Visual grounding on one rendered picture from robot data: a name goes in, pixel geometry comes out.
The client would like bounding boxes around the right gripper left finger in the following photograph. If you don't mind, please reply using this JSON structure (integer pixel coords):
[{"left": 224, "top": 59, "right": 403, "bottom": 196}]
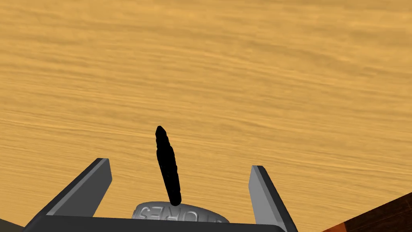
[{"left": 32, "top": 157, "right": 113, "bottom": 218}]

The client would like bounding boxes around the light wooden table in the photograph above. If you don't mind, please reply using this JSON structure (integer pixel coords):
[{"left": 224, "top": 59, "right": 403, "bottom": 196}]
[{"left": 0, "top": 0, "right": 412, "bottom": 232}]

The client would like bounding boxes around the black elongated stick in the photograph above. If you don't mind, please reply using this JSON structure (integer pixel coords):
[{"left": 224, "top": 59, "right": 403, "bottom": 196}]
[{"left": 154, "top": 125, "right": 183, "bottom": 207}]

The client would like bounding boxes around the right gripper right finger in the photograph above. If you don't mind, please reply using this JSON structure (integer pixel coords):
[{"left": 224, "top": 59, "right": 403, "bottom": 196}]
[{"left": 248, "top": 165, "right": 299, "bottom": 232}]

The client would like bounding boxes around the grey round disc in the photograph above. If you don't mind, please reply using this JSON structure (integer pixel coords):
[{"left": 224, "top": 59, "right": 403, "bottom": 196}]
[{"left": 132, "top": 201, "right": 230, "bottom": 224}]

